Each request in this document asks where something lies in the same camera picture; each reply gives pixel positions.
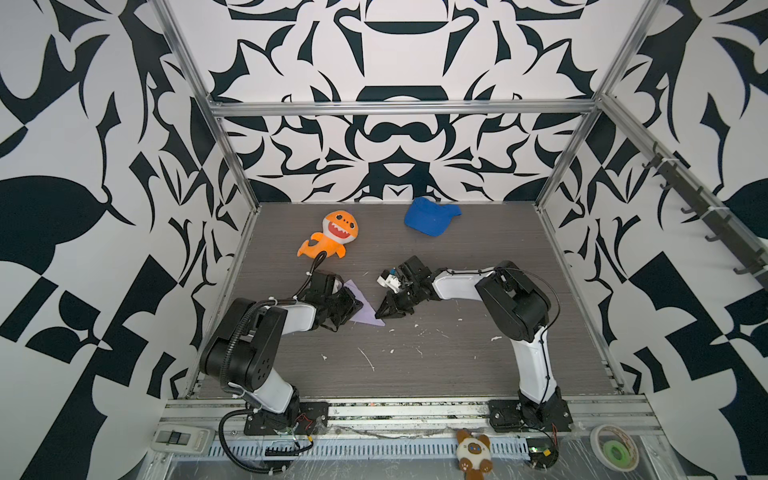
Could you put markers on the tape roll with green core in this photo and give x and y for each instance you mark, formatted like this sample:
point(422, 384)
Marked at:
point(614, 448)

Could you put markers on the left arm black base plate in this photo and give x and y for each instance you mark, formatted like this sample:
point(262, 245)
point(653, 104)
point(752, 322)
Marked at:
point(301, 418)

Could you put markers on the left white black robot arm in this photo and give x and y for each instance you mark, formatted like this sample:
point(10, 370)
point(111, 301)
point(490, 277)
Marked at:
point(242, 351)

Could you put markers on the white power strip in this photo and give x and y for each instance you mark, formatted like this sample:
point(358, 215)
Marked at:
point(182, 439)

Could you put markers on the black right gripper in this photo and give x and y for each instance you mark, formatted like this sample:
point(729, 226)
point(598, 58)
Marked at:
point(392, 303)

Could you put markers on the blue cap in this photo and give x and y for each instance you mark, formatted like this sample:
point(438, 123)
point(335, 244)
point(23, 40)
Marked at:
point(429, 217)

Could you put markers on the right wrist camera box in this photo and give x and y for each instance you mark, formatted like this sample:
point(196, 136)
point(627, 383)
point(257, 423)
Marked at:
point(390, 280)

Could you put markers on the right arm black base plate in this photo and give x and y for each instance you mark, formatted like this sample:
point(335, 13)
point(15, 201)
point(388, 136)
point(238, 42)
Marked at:
point(516, 415)

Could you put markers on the brown white plush toy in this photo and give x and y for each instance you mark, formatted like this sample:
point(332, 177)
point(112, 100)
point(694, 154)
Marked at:
point(473, 454)

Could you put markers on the lilac square paper sheet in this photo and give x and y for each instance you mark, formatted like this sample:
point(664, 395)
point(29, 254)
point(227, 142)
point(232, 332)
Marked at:
point(366, 314)

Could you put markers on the small black electronics board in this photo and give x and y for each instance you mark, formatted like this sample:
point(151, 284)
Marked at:
point(543, 454)

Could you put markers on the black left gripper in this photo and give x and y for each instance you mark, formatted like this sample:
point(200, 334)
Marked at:
point(352, 305)

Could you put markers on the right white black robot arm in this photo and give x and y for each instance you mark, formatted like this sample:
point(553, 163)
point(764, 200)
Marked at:
point(519, 308)

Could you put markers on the orange shark plush toy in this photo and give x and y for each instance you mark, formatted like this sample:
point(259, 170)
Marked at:
point(339, 228)

